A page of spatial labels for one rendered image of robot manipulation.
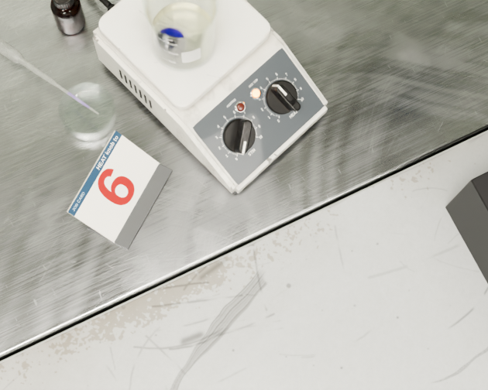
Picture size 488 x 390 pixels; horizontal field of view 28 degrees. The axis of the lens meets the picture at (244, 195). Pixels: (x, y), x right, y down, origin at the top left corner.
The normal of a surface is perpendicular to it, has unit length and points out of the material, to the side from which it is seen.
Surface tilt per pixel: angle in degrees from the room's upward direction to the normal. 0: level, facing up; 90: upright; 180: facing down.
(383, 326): 0
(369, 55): 0
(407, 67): 0
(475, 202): 90
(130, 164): 40
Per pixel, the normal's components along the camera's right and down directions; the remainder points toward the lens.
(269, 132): 0.38, 0.13
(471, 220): -0.90, 0.42
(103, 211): 0.59, 0.10
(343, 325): 0.04, -0.25
